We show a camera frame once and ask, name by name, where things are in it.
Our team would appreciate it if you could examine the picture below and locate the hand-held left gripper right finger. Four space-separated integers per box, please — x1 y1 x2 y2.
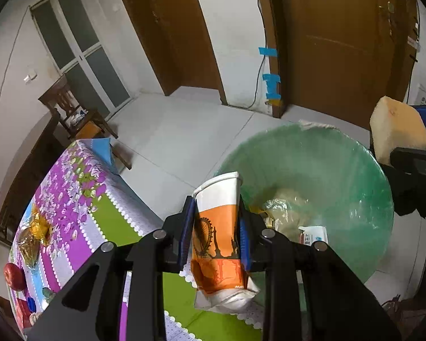
236 195 402 341

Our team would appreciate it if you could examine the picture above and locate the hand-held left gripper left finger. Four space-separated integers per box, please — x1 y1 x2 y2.
26 195 199 341

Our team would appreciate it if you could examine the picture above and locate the orange and white paper cup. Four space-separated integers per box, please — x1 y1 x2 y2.
191 171 261 309

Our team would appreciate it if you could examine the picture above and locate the yellow sponge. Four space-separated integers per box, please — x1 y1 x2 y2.
369 96 426 166

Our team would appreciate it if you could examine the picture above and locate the bin with green plastic bag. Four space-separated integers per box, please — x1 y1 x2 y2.
213 121 394 285

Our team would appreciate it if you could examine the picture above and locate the crumpled clear plastic bag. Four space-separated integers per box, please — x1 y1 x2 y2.
263 188 306 235

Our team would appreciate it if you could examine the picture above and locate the small white carton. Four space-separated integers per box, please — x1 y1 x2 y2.
298 225 329 246

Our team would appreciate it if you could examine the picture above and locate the floral striped tablecloth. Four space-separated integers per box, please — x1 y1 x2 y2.
9 138 267 341

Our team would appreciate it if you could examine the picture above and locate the orange plastic wrapper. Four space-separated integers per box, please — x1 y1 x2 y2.
28 206 52 246

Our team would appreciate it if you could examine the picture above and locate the bread in clear bag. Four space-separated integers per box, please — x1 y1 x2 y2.
17 227 43 268

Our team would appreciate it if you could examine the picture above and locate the dark wooden table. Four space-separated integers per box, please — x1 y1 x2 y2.
0 114 72 246

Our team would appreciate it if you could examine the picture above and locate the red apple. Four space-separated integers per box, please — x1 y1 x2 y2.
3 263 28 292

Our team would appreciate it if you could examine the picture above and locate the red carton box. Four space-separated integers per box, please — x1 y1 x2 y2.
16 298 33 329

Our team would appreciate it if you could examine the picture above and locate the frosted glass door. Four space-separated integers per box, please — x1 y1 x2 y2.
29 0 133 118

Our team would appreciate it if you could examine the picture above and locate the brown wooden door with handle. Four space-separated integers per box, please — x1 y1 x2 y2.
252 0 422 118

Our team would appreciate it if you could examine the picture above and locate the black wall cable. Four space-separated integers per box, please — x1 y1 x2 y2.
250 0 268 110

